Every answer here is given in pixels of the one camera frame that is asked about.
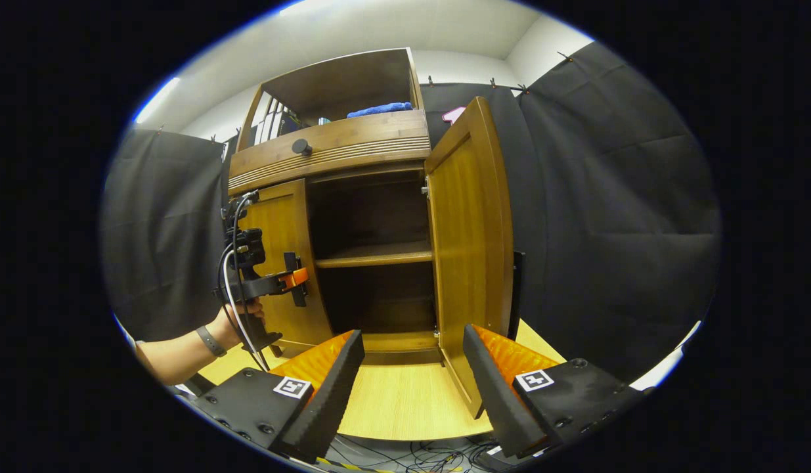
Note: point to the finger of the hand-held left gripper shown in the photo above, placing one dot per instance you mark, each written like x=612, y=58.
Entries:
x=295, y=278

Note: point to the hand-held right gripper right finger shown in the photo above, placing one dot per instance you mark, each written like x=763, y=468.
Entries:
x=494, y=394

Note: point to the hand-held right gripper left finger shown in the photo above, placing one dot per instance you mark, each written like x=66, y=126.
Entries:
x=326, y=401

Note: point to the wooden cabinet door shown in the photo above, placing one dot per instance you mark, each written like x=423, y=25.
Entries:
x=277, y=223
x=471, y=249

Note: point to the wooden double-door shoe cabinet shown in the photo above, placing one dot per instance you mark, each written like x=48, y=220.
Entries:
x=352, y=141

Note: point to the wooden inner shelf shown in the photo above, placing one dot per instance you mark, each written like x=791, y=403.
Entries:
x=372, y=255

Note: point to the dark wristband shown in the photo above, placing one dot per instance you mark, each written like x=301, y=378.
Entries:
x=211, y=341

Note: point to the black round drawer knob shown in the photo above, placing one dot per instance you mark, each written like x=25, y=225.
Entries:
x=302, y=147

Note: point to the blue cloth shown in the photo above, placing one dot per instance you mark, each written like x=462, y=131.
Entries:
x=379, y=110

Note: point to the black backdrop cloth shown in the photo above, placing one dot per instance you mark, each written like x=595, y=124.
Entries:
x=609, y=217

